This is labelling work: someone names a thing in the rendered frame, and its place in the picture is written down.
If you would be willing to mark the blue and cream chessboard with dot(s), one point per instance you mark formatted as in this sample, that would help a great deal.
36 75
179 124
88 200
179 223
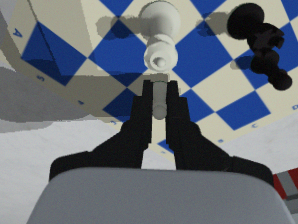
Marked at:
91 53

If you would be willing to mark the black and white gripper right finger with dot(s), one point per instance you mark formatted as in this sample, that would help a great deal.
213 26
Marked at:
193 151

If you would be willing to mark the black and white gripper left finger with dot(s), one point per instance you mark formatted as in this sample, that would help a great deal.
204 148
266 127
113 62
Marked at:
124 149

